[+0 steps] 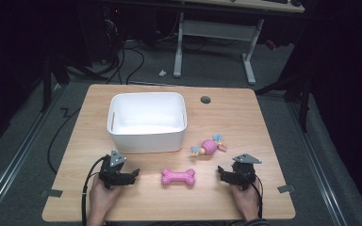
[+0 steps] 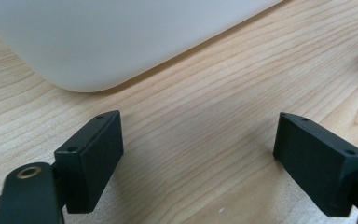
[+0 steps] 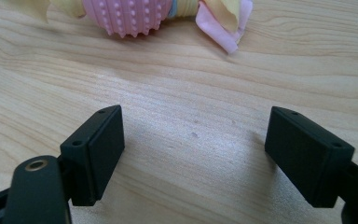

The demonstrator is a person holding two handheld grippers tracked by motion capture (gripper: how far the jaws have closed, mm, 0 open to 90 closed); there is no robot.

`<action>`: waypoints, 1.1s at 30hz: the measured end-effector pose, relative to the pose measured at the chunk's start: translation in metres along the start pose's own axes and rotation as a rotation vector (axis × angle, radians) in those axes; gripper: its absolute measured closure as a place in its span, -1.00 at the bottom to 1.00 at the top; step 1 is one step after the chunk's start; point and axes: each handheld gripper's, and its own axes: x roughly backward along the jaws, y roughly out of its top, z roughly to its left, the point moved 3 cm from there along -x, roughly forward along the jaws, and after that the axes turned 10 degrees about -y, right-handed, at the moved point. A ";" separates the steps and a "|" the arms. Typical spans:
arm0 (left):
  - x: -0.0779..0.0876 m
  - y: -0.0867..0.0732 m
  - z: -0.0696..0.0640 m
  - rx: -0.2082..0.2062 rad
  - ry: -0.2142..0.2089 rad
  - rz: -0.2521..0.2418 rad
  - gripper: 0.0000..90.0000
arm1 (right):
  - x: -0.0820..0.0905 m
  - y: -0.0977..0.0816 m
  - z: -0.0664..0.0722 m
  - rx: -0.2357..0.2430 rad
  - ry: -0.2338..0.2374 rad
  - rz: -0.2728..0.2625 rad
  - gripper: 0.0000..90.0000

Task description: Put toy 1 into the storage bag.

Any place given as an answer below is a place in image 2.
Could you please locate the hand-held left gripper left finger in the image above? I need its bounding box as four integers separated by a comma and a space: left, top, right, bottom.
53, 109, 125, 215

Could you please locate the white plastic bin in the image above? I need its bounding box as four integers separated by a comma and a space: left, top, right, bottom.
0, 0, 284, 93

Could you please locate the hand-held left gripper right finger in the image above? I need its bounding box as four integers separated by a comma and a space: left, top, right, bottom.
272, 111, 358, 217

